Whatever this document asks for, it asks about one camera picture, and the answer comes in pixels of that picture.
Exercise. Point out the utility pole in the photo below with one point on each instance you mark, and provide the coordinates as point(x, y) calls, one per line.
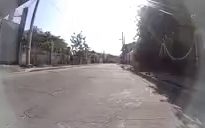
point(122, 46)

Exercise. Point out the building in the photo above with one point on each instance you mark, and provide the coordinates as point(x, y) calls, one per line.
point(128, 52)

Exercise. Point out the grey asphalt road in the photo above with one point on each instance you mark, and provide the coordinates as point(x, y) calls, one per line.
point(90, 93)

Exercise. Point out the row of trees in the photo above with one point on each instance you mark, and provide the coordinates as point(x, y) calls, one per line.
point(53, 41)

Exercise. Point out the large dark tree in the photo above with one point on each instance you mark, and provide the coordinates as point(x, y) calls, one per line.
point(163, 36)

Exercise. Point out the dirt roadside strip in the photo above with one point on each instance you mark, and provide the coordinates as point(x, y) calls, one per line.
point(170, 86)

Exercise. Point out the grey leaning pole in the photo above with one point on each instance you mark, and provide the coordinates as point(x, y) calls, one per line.
point(31, 33)

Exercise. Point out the raised concrete pavement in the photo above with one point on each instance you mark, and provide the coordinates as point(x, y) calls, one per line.
point(23, 68)

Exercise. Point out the dark leaning pole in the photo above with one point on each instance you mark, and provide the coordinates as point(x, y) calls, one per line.
point(22, 33)

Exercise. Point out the long low wall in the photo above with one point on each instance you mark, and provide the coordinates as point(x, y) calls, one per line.
point(56, 58)

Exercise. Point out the grey concrete wall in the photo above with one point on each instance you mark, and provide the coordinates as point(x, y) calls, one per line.
point(5, 43)

